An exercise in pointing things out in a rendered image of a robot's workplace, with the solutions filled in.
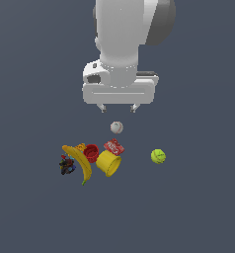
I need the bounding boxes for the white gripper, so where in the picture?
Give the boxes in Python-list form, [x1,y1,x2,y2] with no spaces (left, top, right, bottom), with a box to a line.
[81,58,160,114]

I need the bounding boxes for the white baseball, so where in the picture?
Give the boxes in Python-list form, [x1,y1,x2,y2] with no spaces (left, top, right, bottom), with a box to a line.
[110,121,124,134]

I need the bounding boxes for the red flat box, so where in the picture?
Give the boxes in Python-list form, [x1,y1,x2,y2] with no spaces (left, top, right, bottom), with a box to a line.
[103,137,125,157]

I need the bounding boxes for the red cup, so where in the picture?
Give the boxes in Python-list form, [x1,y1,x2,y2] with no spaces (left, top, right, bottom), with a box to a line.
[82,143,100,164]

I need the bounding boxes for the yellow cup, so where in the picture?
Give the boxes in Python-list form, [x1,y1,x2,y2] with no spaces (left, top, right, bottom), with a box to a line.
[95,149,122,178]

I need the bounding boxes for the green tennis ball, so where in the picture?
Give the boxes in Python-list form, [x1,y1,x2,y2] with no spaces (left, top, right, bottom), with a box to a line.
[150,148,167,165]

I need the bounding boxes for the yellow banana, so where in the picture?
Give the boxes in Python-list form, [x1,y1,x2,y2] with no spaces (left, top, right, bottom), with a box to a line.
[61,144,93,187]

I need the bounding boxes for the dark multicoloured toy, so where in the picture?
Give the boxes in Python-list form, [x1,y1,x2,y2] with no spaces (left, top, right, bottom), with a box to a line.
[58,154,77,176]

